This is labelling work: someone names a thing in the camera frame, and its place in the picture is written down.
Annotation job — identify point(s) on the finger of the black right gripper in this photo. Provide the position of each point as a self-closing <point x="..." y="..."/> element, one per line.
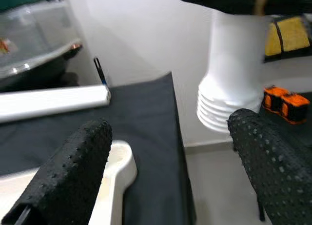
<point x="219" y="1"/>

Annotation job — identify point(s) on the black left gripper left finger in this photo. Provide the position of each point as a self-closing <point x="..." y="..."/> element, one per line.
<point x="61" y="176"/>

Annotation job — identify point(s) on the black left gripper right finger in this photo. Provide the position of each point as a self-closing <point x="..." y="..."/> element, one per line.
<point x="275" y="166"/>

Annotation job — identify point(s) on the white plastic table leg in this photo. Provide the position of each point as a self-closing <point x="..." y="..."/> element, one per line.
<point x="234" y="64"/>
<point x="48" y="103"/>

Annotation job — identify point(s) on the yellow black striped bag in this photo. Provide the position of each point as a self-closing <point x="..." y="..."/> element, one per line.
<point x="287" y="34"/>

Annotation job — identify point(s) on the orange black device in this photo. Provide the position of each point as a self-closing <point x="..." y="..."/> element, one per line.
<point x="285" y="105"/>

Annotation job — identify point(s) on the black tablecloth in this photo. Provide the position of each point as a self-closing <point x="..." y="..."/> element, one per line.
<point x="146" y="125"/>

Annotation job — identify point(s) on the clear plastic storage box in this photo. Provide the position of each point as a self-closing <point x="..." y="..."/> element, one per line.
<point x="36" y="39"/>

